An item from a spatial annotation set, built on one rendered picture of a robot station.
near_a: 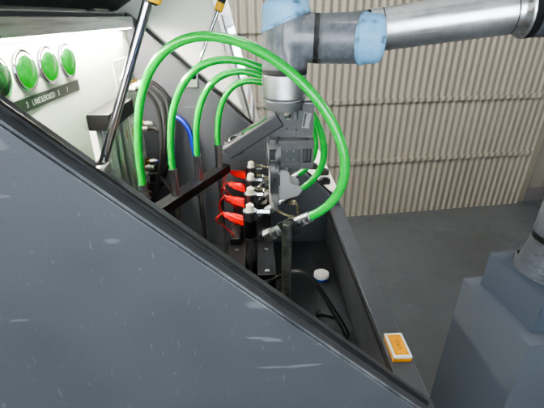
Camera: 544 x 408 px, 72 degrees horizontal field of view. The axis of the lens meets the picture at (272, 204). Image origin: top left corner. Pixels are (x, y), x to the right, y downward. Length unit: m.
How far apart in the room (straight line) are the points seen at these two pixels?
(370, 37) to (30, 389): 0.64
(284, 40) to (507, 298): 0.81
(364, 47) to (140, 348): 0.51
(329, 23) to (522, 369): 0.86
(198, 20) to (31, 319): 0.76
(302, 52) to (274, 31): 0.05
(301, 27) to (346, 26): 0.07
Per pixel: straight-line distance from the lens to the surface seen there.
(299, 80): 0.54
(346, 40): 0.62
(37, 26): 0.58
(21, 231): 0.42
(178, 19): 1.02
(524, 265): 1.06
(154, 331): 0.45
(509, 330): 1.08
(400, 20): 0.76
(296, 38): 0.62
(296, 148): 0.66
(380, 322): 0.73
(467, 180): 3.44
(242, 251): 0.83
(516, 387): 1.14
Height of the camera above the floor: 1.44
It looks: 27 degrees down
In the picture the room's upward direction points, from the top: straight up
